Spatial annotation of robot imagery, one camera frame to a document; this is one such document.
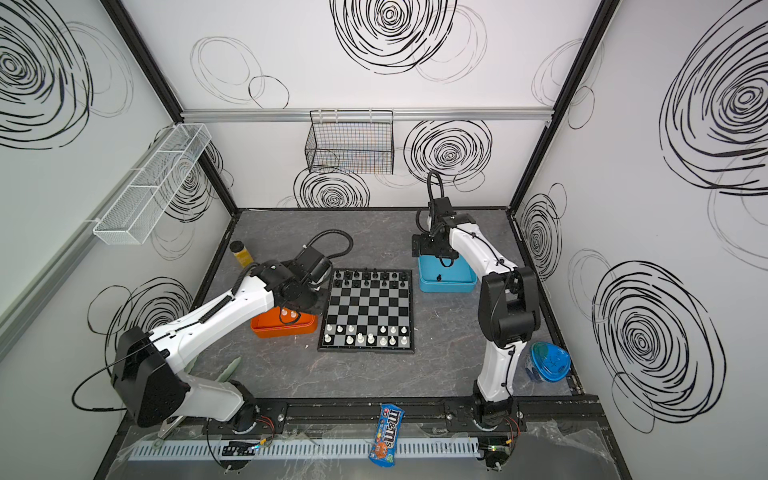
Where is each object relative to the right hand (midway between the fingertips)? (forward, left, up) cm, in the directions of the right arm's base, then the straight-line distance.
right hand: (425, 250), depth 93 cm
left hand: (-20, +29, +1) cm, 35 cm away
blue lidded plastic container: (-33, -30, -3) cm, 44 cm away
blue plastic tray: (-3, -7, -11) cm, 13 cm away
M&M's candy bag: (-48, +11, -10) cm, 50 cm away
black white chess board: (-16, +18, -10) cm, 26 cm away
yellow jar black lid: (0, +60, -3) cm, 60 cm away
